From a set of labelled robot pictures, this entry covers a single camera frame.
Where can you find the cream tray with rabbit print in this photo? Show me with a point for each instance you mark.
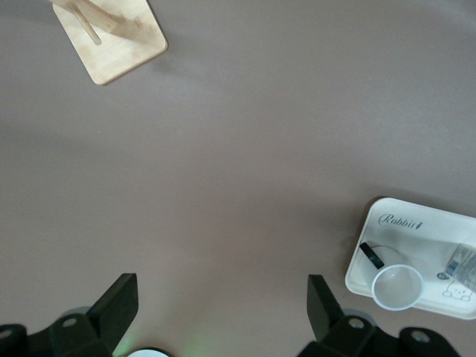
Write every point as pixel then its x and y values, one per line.
pixel 409 230

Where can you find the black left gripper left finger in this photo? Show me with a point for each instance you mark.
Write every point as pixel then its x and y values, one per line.
pixel 111 316

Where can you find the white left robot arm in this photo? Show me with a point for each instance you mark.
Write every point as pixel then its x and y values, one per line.
pixel 148 354

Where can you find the blue white milk carton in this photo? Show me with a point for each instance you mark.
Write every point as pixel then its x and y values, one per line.
pixel 463 266

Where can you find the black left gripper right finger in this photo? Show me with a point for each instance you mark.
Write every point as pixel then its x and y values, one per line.
pixel 323 316

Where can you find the wooden cup rack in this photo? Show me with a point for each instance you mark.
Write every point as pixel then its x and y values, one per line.
pixel 119 48

